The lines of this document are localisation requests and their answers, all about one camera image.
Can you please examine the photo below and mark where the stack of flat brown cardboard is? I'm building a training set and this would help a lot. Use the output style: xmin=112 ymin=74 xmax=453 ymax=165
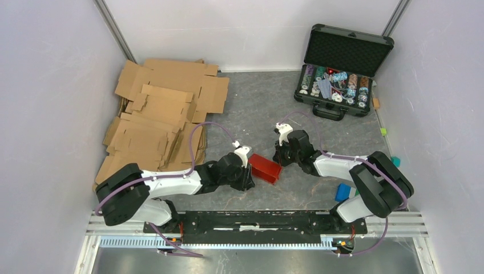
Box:
xmin=95 ymin=59 xmax=229 ymax=184

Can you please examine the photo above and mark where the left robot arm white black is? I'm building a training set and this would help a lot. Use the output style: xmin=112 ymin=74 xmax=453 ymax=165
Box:
xmin=95 ymin=152 xmax=255 ymax=233

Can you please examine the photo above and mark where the red paper box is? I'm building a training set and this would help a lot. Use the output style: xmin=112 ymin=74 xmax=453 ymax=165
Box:
xmin=248 ymin=154 xmax=282 ymax=185

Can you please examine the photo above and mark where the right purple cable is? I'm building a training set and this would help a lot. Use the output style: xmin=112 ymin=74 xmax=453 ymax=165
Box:
xmin=277 ymin=110 xmax=409 ymax=258

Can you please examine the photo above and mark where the black poker chip case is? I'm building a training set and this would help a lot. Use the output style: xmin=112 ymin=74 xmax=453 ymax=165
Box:
xmin=293 ymin=24 xmax=394 ymax=121

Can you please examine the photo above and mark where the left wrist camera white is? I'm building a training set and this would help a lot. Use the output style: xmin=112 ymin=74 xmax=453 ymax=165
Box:
xmin=232 ymin=140 xmax=252 ymax=168

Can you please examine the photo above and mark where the blue toy block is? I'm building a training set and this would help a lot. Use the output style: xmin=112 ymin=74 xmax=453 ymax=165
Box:
xmin=335 ymin=183 xmax=352 ymax=202

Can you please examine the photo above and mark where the purple cable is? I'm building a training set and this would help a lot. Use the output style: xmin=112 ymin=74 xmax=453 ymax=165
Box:
xmin=94 ymin=121 xmax=240 ymax=216
xmin=277 ymin=110 xmax=409 ymax=258

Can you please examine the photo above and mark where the teal cube block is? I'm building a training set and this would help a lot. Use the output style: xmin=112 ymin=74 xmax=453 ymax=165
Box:
xmin=391 ymin=156 xmax=401 ymax=167

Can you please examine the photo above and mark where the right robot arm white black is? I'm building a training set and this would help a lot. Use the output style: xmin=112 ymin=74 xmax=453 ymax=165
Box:
xmin=273 ymin=124 xmax=414 ymax=233

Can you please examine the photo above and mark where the aluminium frame rail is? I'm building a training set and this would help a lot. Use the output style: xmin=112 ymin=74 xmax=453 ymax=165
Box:
xmin=75 ymin=209 xmax=438 ymax=273

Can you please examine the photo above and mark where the small brown wooden block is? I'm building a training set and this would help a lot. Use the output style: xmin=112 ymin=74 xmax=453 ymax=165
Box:
xmin=372 ymin=98 xmax=380 ymax=110

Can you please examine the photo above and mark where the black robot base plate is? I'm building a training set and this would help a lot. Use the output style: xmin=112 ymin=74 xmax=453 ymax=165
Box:
xmin=159 ymin=210 xmax=368 ymax=244

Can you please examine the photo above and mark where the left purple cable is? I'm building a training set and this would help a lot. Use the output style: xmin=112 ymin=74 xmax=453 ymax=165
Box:
xmin=94 ymin=121 xmax=240 ymax=216

